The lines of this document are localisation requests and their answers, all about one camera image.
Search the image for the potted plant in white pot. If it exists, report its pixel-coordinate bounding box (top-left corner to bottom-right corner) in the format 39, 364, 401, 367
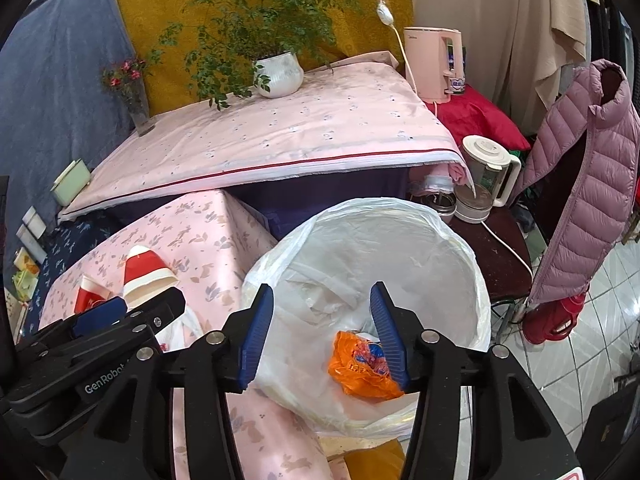
147, 0, 363, 111

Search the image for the glass vase with red flowers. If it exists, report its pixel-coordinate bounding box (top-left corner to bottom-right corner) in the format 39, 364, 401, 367
100, 57, 157, 137

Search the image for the pale green box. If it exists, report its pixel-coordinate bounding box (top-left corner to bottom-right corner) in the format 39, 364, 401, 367
50, 159, 93, 207

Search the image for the red thermos jug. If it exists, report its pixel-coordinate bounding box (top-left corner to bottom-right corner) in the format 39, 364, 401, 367
522, 292, 586, 346

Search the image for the purple puffer jacket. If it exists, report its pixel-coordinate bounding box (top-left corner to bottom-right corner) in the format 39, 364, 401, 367
510, 58, 640, 311

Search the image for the beige curtain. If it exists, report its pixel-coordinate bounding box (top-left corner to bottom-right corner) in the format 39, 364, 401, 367
407, 0, 588, 136

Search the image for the white wall device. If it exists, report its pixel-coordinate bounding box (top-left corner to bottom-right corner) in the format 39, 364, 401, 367
403, 26, 468, 103

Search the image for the navy leaf-print cloth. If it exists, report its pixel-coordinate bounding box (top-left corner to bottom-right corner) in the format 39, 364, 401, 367
40, 217, 121, 306

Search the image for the trash bin with white liner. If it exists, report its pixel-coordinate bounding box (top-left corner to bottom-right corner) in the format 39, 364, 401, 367
241, 197, 493, 438

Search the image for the mustard yellow cloth backdrop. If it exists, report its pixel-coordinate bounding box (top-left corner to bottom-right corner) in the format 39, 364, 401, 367
107, 0, 416, 116

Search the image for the orange plastic bag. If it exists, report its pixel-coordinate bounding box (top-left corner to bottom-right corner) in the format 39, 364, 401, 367
327, 330, 406, 401

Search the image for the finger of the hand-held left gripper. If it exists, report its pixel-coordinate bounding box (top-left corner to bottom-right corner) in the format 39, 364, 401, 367
15, 296, 128, 356
122, 286, 187, 335

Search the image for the small yellow picture box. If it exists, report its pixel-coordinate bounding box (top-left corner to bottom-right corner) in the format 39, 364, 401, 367
12, 250, 41, 276

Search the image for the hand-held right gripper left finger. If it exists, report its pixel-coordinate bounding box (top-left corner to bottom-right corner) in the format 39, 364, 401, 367
60, 284, 275, 480

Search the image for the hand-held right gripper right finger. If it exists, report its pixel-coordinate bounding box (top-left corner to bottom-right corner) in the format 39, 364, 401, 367
369, 282, 581, 480

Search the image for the black case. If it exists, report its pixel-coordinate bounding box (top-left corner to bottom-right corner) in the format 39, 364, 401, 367
575, 390, 640, 480

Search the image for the white electric kettle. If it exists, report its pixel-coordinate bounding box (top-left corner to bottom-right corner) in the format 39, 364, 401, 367
454, 135, 523, 224

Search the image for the dark purple cloth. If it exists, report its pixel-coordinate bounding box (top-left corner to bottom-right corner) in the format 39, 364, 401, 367
225, 167, 426, 241

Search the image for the red and white paper cup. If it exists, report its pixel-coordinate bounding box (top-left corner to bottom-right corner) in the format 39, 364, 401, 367
74, 274, 113, 313
121, 245, 178, 306

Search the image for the blue cloth backdrop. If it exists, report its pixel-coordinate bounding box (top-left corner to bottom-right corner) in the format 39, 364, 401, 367
0, 0, 138, 271

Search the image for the pink rabbit-print tablecloth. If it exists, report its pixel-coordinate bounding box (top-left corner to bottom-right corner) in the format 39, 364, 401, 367
37, 187, 351, 480

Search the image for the red cloth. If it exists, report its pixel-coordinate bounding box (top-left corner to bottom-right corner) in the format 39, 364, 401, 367
425, 85, 532, 153

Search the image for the white cable with switch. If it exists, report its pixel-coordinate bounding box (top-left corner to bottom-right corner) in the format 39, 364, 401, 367
365, 0, 421, 96

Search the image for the steel cup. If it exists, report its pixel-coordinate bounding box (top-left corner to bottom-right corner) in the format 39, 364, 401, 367
420, 187, 458, 218

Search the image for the white canister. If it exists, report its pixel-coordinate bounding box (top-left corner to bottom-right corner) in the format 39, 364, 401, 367
22, 206, 46, 236

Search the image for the green packet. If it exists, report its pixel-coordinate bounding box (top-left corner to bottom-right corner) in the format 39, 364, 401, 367
12, 270, 38, 301

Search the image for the pink floral sheet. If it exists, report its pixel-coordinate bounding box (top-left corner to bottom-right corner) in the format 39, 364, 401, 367
57, 50, 471, 221

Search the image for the white kettle cable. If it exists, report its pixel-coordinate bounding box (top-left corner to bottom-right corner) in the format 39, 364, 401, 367
480, 220, 533, 281

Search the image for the dark brown stool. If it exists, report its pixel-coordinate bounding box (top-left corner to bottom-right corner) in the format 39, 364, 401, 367
450, 205, 533, 306

